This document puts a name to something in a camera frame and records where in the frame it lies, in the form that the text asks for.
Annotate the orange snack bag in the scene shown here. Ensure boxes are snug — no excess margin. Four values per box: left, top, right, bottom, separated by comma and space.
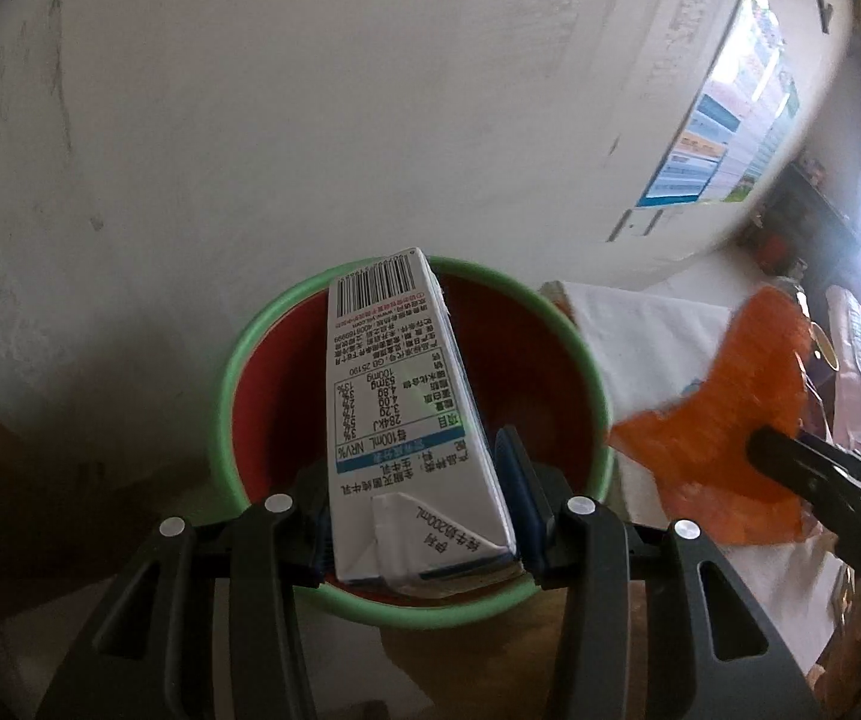
609, 284, 816, 546

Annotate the white milk carton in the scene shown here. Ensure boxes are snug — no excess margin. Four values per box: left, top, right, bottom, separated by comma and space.
326, 249, 520, 600

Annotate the green red trash bin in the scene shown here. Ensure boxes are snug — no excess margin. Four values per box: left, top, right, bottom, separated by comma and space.
209, 255, 617, 631

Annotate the white table cloth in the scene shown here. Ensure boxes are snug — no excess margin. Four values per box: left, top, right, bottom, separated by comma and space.
541, 281, 842, 670

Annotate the dark shelf with items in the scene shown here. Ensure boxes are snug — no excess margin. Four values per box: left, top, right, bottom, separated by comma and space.
754, 164, 861, 294

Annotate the white wall socket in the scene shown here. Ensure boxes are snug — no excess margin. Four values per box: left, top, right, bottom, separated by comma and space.
608, 206, 665, 242

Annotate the colourful wall poster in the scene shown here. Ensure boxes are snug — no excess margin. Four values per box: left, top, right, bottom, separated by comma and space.
637, 0, 800, 210

